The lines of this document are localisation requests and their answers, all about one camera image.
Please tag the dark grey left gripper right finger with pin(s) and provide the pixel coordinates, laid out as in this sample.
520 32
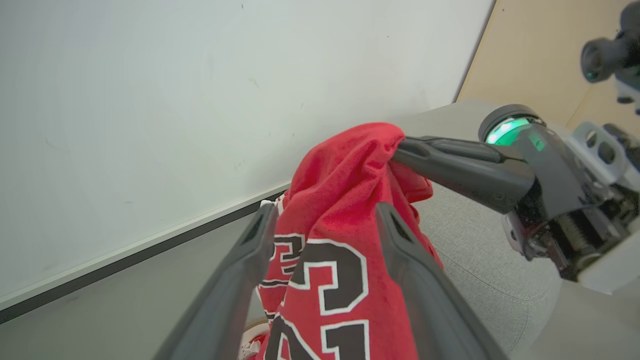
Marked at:
430 300

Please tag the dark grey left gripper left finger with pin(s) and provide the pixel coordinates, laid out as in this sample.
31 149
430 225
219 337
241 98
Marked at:
225 295

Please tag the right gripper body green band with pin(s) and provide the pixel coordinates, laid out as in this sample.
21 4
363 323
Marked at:
560 180

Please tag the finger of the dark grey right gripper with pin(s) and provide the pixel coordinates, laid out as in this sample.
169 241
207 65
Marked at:
460 147
475 180

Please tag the red basketball jersey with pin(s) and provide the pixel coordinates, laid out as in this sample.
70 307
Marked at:
340 190

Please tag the grey fabric sofa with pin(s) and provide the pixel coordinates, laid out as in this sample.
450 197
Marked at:
480 270

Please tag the tan wooden board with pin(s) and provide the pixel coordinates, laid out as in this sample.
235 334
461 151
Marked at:
535 55

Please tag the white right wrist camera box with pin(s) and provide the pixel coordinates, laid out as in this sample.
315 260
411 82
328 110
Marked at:
615 270

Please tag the white wall baseboard strip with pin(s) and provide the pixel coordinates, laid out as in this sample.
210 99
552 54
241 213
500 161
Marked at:
125 252

